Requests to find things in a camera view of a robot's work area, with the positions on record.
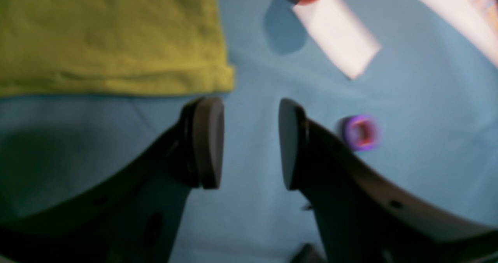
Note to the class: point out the white paper card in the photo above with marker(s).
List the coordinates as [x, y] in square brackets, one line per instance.
[340, 34]

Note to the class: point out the purple tape roll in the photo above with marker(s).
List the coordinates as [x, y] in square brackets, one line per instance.
[359, 132]

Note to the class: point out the blue table cloth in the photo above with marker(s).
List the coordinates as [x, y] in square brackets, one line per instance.
[433, 94]

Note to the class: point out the olive green t-shirt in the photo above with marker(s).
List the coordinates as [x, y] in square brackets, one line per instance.
[115, 47]

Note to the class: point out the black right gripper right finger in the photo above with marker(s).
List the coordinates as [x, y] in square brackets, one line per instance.
[361, 216]

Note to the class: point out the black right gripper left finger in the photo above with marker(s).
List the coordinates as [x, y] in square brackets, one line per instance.
[134, 216]

